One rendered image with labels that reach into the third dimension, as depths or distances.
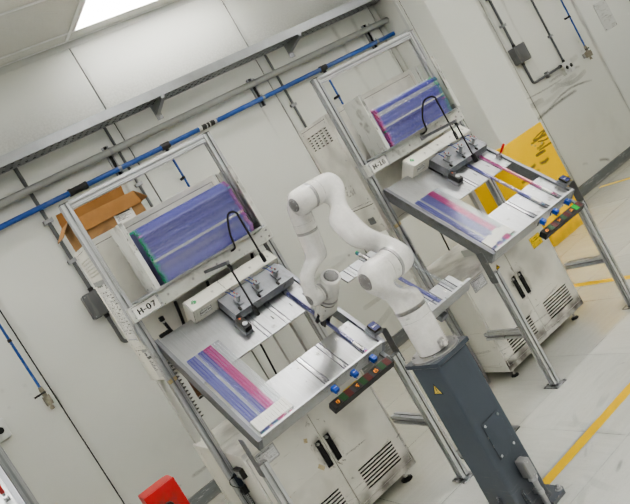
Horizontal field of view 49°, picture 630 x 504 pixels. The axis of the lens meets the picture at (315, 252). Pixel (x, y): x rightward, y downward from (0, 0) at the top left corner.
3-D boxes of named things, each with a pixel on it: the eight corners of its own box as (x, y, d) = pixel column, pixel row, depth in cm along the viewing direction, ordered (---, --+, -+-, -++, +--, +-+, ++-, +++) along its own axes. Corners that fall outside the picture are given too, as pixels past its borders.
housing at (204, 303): (280, 278, 337) (277, 257, 328) (197, 333, 314) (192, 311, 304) (269, 270, 342) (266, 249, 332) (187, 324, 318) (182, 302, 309)
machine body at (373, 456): (422, 472, 330) (358, 362, 324) (314, 577, 297) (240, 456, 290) (352, 459, 387) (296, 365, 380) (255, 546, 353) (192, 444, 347)
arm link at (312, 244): (290, 243, 269) (318, 310, 279) (321, 224, 277) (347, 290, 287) (278, 242, 277) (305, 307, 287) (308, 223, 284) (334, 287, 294)
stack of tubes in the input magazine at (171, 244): (256, 228, 326) (226, 178, 323) (165, 283, 302) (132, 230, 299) (246, 233, 337) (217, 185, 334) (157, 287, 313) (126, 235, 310)
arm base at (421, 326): (468, 335, 253) (444, 291, 251) (436, 364, 243) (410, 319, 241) (434, 339, 269) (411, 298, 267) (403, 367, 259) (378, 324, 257)
